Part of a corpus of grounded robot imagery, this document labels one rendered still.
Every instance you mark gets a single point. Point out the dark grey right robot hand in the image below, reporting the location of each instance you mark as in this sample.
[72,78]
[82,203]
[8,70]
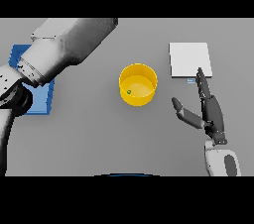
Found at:
[211,109]

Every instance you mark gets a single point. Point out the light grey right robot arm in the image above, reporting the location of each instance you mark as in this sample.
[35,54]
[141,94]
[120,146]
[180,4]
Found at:
[216,163]

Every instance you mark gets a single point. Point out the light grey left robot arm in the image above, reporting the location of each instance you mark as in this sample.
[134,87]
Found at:
[63,48]

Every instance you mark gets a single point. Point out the pale square measuring scale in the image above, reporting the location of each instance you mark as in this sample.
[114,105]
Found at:
[190,58]

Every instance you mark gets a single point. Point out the yellow bowl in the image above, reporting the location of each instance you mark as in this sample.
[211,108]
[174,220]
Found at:
[138,84]

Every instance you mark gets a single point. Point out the green nut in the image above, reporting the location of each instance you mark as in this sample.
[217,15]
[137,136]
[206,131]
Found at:
[128,91]

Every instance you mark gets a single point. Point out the blue tray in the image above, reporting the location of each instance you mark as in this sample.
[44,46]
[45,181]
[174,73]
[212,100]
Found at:
[39,97]

